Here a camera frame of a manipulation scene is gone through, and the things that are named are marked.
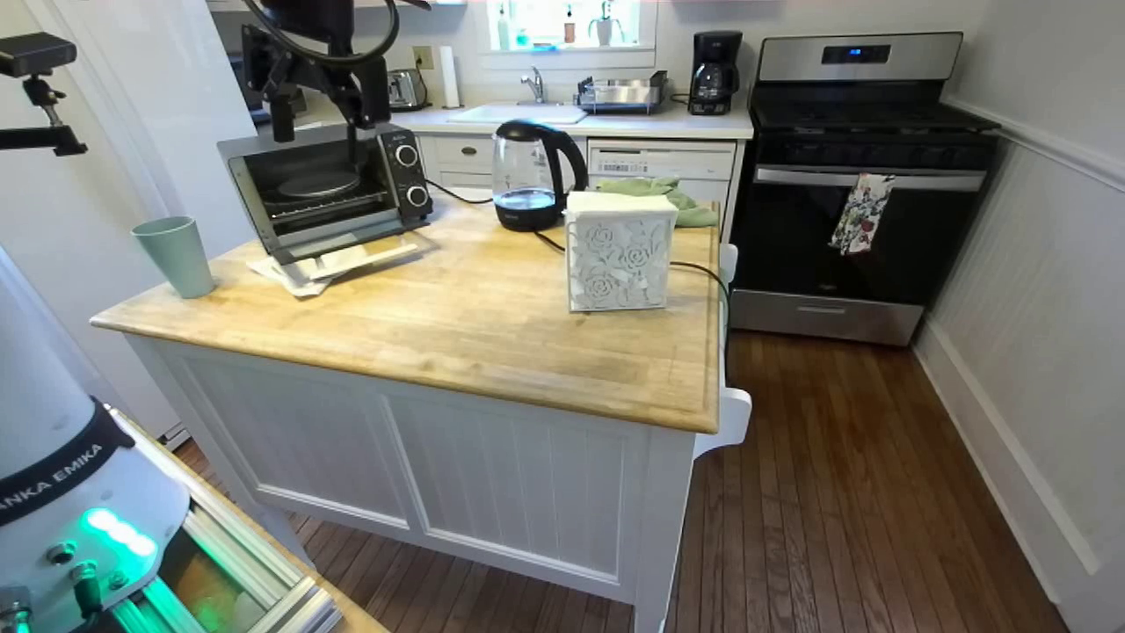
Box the white floral napkin holder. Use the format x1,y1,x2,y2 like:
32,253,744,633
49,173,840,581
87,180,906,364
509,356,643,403
567,193,675,312

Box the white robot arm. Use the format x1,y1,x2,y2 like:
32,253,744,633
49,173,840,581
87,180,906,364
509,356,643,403
243,0,402,139

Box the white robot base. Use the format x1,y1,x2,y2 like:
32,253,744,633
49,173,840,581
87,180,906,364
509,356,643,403
0,255,189,633

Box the floral dish towel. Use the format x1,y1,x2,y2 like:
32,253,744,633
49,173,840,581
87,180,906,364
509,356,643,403
830,173,893,255

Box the glass electric kettle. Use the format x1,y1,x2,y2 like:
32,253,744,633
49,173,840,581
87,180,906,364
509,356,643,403
492,118,592,231

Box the white kitchen island cabinet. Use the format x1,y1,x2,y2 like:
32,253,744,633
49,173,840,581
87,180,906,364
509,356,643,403
98,205,723,633

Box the green cloth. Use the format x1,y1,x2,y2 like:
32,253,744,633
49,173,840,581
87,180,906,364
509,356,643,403
599,180,720,228

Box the white counter cabinets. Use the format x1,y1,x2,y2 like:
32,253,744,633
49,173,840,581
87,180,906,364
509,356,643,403
393,106,751,226

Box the grey dish rack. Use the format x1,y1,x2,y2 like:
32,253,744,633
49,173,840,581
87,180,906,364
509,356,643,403
573,70,672,117

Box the chrome sink faucet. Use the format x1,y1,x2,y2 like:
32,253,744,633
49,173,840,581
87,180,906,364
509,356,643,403
522,67,550,106

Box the black toaster oven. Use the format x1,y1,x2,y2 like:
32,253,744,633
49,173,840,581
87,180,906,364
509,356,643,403
217,124,431,263

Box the black coffee maker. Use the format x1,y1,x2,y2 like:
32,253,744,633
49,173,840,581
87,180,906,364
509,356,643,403
688,30,743,117

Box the stainless steel stove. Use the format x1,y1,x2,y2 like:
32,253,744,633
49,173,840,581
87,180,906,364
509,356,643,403
730,30,997,346

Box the green plastic cup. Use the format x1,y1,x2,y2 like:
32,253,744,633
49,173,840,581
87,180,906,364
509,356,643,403
132,219,216,300

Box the black kettle power cord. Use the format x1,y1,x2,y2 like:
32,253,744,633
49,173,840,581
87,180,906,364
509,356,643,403
421,177,730,295

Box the black camera on stand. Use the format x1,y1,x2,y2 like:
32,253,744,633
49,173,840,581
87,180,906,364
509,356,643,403
0,30,86,156

